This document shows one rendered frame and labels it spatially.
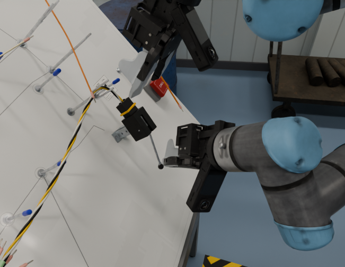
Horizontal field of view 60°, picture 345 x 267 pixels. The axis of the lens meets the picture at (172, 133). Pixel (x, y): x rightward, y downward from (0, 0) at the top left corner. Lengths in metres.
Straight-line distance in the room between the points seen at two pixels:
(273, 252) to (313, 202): 1.35
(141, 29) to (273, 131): 0.27
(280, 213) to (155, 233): 0.34
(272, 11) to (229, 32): 2.46
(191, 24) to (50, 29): 0.35
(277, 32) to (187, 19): 0.20
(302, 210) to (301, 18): 0.25
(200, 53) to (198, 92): 2.12
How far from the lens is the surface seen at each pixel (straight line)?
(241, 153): 0.45
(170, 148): 0.64
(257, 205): 1.92
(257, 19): 0.33
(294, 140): 0.40
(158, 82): 0.83
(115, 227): 0.66
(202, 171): 0.55
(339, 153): 0.55
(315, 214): 0.47
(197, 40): 0.51
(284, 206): 0.46
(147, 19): 0.52
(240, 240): 1.79
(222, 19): 2.73
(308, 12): 0.33
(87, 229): 0.62
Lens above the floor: 1.59
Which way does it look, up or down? 45 degrees down
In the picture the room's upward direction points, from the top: 2 degrees counter-clockwise
